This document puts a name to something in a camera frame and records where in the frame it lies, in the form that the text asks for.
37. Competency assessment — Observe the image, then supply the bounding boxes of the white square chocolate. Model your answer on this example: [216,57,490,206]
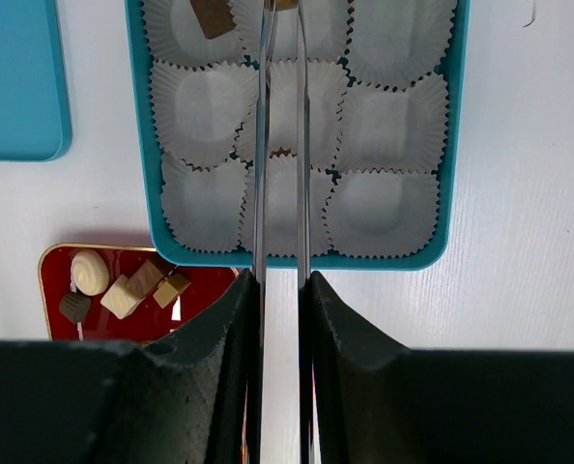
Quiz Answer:
[100,275,142,320]

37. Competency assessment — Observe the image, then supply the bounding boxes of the golden fluted chocolate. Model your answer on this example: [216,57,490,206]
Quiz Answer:
[269,0,298,12]

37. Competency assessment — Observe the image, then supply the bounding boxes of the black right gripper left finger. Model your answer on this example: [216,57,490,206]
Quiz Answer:
[0,271,257,463]

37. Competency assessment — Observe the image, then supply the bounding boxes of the teal tin lid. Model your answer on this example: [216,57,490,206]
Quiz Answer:
[0,0,72,162]

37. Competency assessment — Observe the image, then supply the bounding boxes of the teal square tin box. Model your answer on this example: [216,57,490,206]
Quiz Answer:
[124,0,472,271]

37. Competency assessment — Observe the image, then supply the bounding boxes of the dark ridged cup chocolate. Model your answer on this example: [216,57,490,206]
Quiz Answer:
[59,291,92,324]

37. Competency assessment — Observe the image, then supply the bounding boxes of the metal tongs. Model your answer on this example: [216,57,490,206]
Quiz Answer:
[245,1,315,463]

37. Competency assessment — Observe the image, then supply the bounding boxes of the dark house-shaped chocolate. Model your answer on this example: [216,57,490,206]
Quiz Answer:
[189,0,235,40]

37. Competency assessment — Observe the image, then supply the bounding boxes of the brown square chocolate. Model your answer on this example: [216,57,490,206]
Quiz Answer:
[127,259,172,299]

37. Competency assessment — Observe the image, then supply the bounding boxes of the golden square chocolate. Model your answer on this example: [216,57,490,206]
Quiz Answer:
[153,272,190,308]

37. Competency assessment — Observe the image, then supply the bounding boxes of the red rectangular tray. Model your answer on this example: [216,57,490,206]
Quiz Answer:
[38,244,239,344]

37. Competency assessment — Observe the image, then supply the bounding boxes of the white paper cup liner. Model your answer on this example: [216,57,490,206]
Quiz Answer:
[347,0,457,89]
[160,153,247,253]
[228,0,350,61]
[150,60,258,168]
[142,0,244,68]
[324,170,440,258]
[336,73,449,173]
[240,155,333,257]
[228,60,348,169]

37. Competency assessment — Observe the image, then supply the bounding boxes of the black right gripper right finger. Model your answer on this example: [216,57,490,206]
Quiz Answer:
[307,273,574,463]

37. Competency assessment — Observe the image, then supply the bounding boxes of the white oval chocolate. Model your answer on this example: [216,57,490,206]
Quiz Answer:
[71,249,110,297]

